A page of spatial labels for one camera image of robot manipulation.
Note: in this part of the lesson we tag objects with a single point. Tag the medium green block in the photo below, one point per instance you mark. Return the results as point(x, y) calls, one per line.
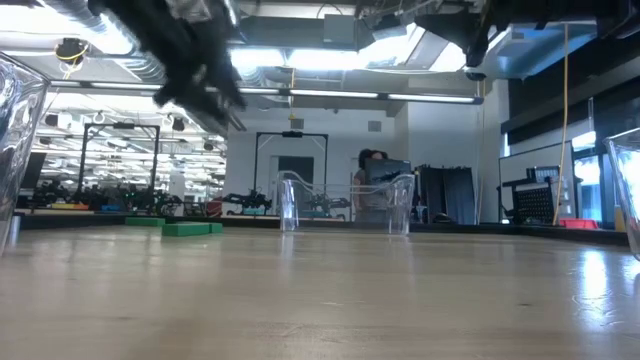
point(145, 221)

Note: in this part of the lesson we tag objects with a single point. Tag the background black robot arm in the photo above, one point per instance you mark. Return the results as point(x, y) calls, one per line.
point(135, 197)
point(250, 201)
point(325, 204)
point(50, 192)

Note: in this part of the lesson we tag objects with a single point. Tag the red plastic bin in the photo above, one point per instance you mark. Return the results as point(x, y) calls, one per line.
point(577, 223)

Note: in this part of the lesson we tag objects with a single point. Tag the person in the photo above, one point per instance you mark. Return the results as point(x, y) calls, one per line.
point(370, 156)

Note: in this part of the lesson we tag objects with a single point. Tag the long green block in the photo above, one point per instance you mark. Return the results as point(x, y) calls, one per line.
point(185, 230)

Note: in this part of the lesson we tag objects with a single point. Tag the black pegboard cart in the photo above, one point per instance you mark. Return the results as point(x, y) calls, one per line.
point(535, 202)

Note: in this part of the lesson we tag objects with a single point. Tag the clear plastic bin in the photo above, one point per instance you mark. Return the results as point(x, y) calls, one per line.
point(20, 125)
point(400, 200)
point(627, 175)

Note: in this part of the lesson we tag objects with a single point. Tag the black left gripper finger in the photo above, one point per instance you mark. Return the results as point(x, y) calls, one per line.
point(220, 97)

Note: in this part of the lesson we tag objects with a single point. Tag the black monitor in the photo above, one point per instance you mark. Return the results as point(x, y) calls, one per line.
point(387, 167)

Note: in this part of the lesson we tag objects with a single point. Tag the black station frame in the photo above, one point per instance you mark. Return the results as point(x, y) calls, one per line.
point(82, 160)
point(257, 160)

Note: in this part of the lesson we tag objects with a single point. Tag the black aluminium rig frame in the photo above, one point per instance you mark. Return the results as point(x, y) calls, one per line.
point(350, 94)

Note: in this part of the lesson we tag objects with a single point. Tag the black table edge rail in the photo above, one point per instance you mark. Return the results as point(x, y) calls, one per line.
point(450, 228)

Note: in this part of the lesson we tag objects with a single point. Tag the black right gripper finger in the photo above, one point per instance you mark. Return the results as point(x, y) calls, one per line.
point(450, 27)

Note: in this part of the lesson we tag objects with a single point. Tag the yellow roll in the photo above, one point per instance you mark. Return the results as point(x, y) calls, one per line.
point(621, 219)

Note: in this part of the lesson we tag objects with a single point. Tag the silver ventilation duct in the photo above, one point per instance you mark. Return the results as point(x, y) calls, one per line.
point(100, 35)

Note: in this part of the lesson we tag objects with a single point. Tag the black folding panels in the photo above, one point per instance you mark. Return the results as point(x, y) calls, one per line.
point(450, 195)

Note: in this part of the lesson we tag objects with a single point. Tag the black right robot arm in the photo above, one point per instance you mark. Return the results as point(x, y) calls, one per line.
point(550, 7)

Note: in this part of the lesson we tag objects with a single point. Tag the white partition panel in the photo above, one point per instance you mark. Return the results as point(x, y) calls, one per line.
point(520, 160)

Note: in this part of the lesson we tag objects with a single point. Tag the small green block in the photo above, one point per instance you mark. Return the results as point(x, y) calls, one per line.
point(216, 228)

